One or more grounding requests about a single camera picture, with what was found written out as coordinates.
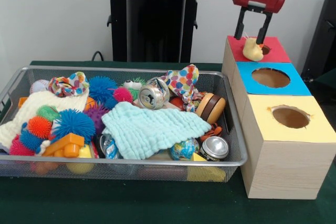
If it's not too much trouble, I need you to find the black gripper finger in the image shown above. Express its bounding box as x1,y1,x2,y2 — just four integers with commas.
256,11,274,45
233,7,249,40

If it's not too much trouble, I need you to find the yellow plush duck toy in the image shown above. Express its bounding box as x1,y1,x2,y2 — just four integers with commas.
242,36,265,62

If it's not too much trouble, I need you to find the wooden box with three holes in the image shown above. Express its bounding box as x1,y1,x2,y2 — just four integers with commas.
222,35,331,200

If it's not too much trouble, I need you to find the black flat panel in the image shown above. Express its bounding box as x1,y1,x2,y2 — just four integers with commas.
301,0,336,79

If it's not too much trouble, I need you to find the dark green table cloth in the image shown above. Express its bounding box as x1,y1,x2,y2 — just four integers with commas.
0,60,336,224
316,68,336,84

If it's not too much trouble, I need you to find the polka-dot fabric cloth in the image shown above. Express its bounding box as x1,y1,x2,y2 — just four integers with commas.
160,63,208,113

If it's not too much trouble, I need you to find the wooden toy hamburger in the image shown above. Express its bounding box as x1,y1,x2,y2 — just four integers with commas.
195,92,227,125

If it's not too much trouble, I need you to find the crushed silver drink can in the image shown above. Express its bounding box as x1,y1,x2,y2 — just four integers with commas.
138,77,171,110

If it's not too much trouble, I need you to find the green spiky ball with eyes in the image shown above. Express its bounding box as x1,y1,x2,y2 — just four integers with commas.
121,77,146,98

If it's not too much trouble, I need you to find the mint green waffle cloth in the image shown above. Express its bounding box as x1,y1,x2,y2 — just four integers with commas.
101,102,212,161

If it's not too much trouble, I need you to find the blue spiky rubber ball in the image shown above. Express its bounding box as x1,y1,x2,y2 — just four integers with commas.
88,76,118,104
51,108,96,145

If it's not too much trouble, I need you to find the polka-dot fabric scrunchie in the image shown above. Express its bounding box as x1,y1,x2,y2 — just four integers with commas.
48,71,90,98

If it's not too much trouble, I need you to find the cream waffle cloth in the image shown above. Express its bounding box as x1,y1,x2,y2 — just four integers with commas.
0,91,89,148

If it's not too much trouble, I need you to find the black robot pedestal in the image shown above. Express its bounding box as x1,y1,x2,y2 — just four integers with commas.
101,0,211,63

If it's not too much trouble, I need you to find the black cable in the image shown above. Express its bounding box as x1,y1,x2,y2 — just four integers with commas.
91,50,105,62

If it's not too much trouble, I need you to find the shallow wire mesh bin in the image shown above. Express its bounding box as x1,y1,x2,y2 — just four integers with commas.
0,66,248,183

